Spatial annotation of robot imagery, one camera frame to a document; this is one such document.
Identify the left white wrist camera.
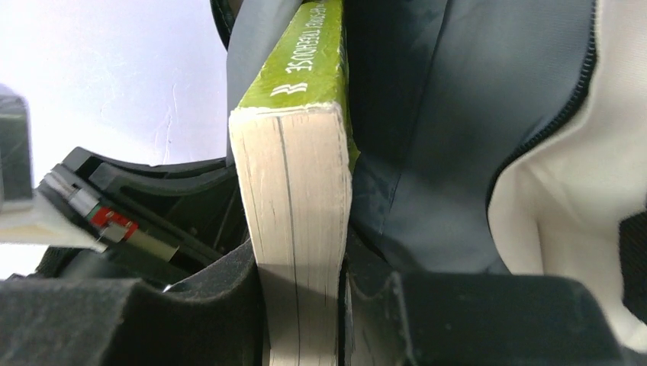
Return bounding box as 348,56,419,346
1,85,106,252

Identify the cream canvas student bag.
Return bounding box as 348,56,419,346
226,0,646,365

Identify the green treehouse book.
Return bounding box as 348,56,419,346
229,1,359,365

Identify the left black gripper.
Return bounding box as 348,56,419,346
36,147,247,285

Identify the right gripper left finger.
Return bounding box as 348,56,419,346
1,242,263,365

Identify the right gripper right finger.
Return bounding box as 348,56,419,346
344,237,626,365

